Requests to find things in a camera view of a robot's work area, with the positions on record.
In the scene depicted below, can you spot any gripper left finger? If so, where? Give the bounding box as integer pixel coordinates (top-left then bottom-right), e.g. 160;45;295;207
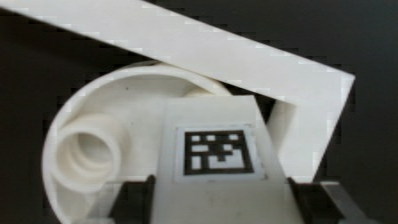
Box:
87;174;156;224

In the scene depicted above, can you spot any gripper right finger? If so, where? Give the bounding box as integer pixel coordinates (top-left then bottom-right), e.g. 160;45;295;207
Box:
288;179;380;224

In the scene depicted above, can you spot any white round stool seat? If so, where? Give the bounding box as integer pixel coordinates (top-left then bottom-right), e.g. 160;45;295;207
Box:
43;61;229;224

